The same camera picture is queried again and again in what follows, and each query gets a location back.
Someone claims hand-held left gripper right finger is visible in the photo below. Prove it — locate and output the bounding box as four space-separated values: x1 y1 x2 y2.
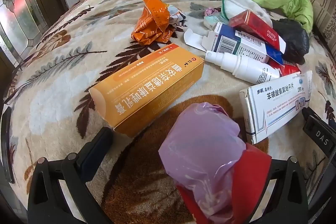
252 156 309 224

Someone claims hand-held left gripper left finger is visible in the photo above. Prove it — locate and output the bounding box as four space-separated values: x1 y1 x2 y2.
28 126 114 224

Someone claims white pill box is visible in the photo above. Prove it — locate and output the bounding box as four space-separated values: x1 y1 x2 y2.
239 70 313 145

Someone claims red soft cigarette pack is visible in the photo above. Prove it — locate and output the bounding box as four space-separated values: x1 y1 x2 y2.
268 60 301 77

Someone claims purple plastic bag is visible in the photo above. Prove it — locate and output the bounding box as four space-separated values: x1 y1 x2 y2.
158 102 247 216

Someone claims black plastic bag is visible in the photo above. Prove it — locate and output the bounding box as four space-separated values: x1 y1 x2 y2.
270 18 310 65

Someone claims blue and white medicine box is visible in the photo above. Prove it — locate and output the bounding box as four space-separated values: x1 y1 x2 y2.
184 22 285 65

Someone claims orange foil packet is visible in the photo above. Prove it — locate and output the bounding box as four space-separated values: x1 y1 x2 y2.
131 0 174 46

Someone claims white sock with green cuff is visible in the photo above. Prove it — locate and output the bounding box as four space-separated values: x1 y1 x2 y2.
221 0 273 28

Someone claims orange medicine box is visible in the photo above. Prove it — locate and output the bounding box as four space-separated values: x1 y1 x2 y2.
88 43 205 138

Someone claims leaf print blanket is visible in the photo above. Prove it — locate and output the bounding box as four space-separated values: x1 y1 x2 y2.
0 0 336 224

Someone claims white spray bottle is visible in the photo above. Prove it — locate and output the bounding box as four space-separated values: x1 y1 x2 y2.
205 50 281 84

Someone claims striped beige cushion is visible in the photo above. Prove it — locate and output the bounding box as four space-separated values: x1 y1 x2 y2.
307 0 336 38

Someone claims red hard cigarette box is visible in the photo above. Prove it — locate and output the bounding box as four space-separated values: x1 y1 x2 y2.
228 9 287 54

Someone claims small teal packet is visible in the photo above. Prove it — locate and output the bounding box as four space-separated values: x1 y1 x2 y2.
203 15 223 30

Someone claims crumpled white wrapper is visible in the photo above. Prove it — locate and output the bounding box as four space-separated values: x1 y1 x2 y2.
167 4 187 30

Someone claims stained glass door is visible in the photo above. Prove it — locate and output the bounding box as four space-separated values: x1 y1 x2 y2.
0 0 69 75

